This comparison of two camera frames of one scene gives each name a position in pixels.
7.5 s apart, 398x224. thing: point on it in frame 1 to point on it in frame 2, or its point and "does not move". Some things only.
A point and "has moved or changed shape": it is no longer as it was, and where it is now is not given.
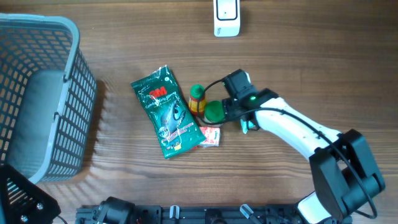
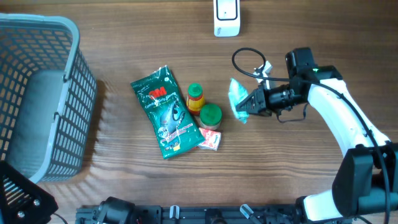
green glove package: (178, 128) does not move
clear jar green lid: (214, 111) has moved or changed shape
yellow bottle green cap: (197, 92) does not move
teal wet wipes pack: (244, 125) has moved or changed shape
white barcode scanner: (226, 18) does not move
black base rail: (119, 210) does not move
